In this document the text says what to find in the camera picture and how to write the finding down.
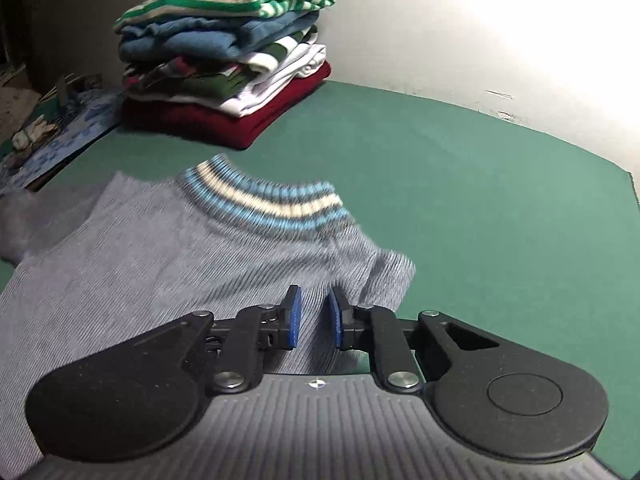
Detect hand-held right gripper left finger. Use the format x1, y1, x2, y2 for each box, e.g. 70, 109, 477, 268
149, 285, 304, 395

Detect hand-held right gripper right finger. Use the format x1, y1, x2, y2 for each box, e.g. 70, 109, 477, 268
327, 286, 502, 393

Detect grey blue-striped knit sweater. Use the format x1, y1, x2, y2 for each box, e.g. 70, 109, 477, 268
0, 154, 418, 478

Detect stack of folded clothes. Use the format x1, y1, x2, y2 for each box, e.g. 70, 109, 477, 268
114, 0, 347, 151

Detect green table cloth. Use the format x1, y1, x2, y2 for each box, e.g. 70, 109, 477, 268
0, 77, 640, 480

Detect blue patterned cloth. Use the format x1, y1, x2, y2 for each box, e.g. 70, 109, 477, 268
0, 85, 127, 192

